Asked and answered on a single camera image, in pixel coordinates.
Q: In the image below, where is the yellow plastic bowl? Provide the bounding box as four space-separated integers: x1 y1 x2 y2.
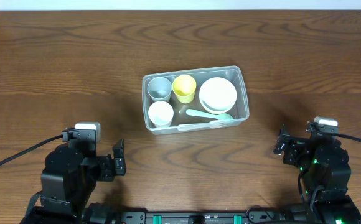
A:
200 101 232 114

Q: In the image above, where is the grey plastic cup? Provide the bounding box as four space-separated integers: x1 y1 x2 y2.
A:
148 77 172 103

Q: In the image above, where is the pink plastic fork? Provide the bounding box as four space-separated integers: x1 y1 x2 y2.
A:
177 121 227 132

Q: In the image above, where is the white bowl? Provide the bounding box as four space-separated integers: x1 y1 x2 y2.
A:
199 77 237 109

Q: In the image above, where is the clear plastic container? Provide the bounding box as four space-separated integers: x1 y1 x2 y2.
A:
142 65 250 135

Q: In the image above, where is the pale green plastic spoon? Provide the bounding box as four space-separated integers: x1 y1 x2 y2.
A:
186 109 233 120

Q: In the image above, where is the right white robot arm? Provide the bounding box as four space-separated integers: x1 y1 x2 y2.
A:
273 123 361 223

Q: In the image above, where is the white plastic cup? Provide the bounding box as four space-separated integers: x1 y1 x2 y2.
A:
148 101 174 128

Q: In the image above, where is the yellow plastic cup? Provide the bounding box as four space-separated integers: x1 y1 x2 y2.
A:
172 75 197 104

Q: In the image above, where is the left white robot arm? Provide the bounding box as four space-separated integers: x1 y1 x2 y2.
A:
21 139 126 223

